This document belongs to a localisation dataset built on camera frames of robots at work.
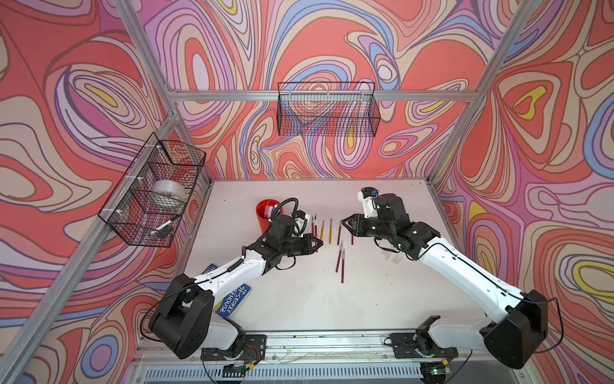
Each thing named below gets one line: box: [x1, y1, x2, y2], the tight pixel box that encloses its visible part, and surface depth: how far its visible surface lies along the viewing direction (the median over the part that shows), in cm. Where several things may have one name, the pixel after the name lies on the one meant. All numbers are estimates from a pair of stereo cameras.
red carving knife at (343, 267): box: [341, 249, 345, 284], surface depth 92 cm
